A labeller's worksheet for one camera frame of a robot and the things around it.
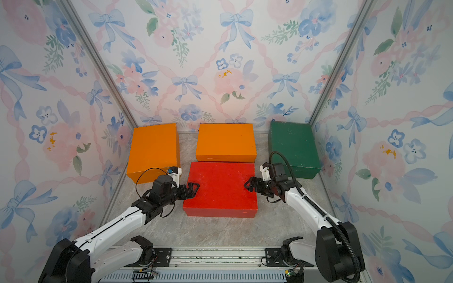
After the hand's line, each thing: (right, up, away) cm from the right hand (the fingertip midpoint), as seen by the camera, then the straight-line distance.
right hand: (253, 186), depth 85 cm
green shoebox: (+27, +22, +16) cm, 38 cm away
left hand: (-29, +1, -2) cm, 29 cm away
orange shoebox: (-14, +22, +32) cm, 41 cm away
